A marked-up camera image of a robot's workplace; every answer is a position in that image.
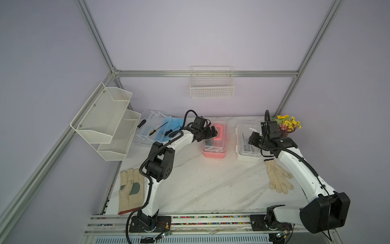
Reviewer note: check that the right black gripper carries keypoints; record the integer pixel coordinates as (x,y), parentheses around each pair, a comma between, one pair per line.
(253,139)

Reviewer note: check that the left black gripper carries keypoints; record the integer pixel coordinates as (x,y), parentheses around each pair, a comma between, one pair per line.
(209,134)

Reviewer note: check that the pink clear toolbox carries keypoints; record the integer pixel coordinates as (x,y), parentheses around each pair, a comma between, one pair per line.
(215,147)

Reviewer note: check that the white clear toolbox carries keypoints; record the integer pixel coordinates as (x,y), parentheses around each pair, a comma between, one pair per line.
(244,151)

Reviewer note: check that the blue clear toolbox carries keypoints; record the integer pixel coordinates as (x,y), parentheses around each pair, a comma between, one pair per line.
(154,119)

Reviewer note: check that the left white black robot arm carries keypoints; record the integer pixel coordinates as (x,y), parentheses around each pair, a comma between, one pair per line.
(159,164)

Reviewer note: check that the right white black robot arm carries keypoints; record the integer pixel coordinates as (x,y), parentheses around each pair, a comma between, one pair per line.
(326,208)

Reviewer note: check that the purple glass vase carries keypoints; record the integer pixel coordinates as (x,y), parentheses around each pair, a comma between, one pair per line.
(284,133)

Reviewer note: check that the yellow artificial flowers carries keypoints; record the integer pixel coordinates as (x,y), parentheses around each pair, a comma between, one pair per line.
(287,123)

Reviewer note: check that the black yellow stubby screwdriver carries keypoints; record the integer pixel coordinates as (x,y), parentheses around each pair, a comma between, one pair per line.
(168,132)

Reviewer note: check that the beige work glove right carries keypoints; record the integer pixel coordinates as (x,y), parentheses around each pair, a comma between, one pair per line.
(278,177)

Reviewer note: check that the beige work glove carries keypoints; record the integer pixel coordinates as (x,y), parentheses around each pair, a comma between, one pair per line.
(131,192)
(278,177)

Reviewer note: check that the yellow black thin screwdriver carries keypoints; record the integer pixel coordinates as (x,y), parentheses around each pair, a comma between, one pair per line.
(155,130)

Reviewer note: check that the lower white mesh shelf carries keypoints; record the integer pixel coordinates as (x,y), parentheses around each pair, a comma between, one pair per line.
(118,148)

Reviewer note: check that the white mesh shelf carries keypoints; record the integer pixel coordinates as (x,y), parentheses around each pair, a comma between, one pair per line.
(118,148)
(98,121)

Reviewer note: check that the beige work glove left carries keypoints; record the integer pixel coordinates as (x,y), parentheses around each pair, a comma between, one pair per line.
(131,192)

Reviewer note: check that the upper white mesh shelf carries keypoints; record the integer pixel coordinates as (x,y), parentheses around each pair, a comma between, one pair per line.
(98,121)

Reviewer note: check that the white wire wall basket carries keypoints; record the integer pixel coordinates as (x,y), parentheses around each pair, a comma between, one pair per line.
(211,87)

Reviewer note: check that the black handle screwdriver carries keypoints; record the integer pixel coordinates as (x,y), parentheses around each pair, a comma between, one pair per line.
(141,123)

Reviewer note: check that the aluminium frame rail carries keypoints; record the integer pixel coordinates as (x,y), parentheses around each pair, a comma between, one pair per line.
(188,73)

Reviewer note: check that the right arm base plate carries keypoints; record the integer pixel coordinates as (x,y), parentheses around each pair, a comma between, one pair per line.
(268,223)

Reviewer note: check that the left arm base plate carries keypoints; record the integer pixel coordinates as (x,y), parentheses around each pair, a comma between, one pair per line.
(157,225)

